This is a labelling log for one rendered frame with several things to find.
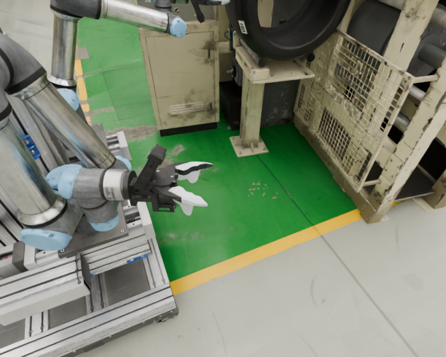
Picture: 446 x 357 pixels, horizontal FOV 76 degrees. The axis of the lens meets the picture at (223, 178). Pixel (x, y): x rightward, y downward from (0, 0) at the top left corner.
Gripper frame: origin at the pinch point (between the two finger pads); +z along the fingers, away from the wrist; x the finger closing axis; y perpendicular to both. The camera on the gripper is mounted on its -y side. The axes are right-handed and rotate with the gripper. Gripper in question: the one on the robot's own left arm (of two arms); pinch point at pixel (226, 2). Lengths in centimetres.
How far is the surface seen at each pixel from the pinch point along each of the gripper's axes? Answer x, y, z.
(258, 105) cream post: 28, -71, 40
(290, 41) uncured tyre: 9.7, -19.7, 43.0
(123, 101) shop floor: 134, -125, -61
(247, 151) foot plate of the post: 25, -112, 38
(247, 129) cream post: 28, -92, 35
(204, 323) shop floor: -98, -120, -23
